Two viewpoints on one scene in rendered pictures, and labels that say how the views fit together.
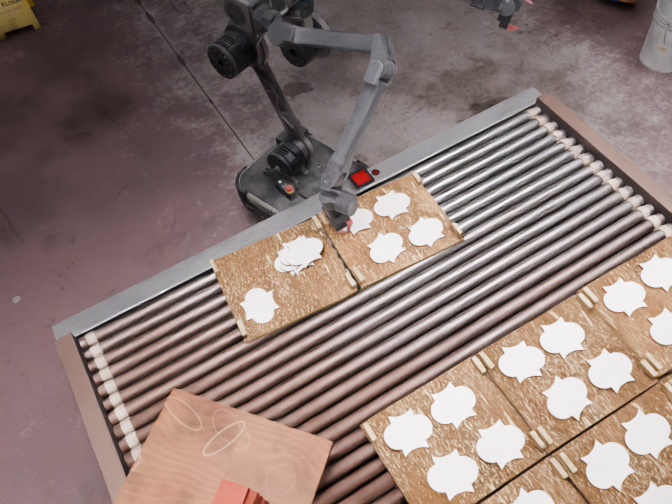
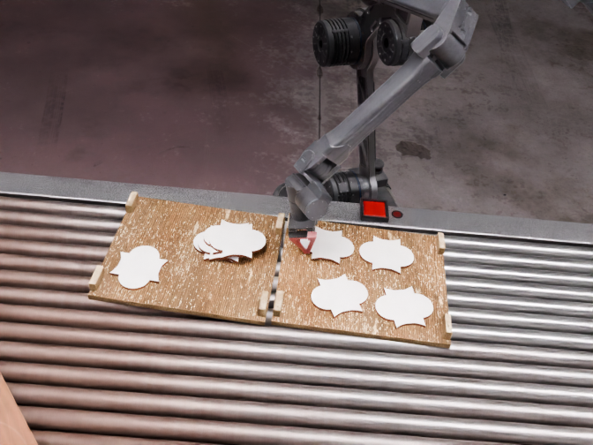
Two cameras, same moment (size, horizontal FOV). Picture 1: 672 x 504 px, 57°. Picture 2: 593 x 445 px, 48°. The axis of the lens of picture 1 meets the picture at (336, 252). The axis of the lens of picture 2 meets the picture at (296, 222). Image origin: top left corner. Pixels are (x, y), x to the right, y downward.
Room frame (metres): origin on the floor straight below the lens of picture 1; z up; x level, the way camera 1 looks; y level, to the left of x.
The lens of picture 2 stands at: (0.21, -0.46, 2.13)
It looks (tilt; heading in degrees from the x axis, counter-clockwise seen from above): 44 degrees down; 23
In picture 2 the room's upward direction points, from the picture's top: 7 degrees clockwise
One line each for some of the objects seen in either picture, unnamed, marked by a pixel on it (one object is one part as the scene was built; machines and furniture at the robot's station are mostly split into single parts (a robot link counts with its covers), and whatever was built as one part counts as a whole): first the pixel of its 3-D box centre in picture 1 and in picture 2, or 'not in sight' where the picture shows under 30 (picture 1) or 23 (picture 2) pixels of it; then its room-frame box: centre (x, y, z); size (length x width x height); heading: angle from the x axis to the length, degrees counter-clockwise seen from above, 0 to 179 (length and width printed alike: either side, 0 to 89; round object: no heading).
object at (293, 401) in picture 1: (417, 329); (302, 416); (0.89, -0.24, 0.90); 1.95 x 0.05 x 0.05; 115
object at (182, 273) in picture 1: (323, 205); (309, 216); (1.46, 0.03, 0.89); 2.08 x 0.08 x 0.06; 115
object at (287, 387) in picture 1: (408, 317); (303, 395); (0.94, -0.21, 0.90); 1.95 x 0.05 x 0.05; 115
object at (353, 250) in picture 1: (389, 228); (363, 277); (1.29, -0.20, 0.93); 0.41 x 0.35 x 0.02; 112
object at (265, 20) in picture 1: (267, 19); not in sight; (1.83, 0.14, 1.45); 0.09 x 0.08 x 0.12; 136
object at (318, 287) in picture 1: (282, 277); (193, 255); (1.13, 0.19, 0.93); 0.41 x 0.35 x 0.02; 110
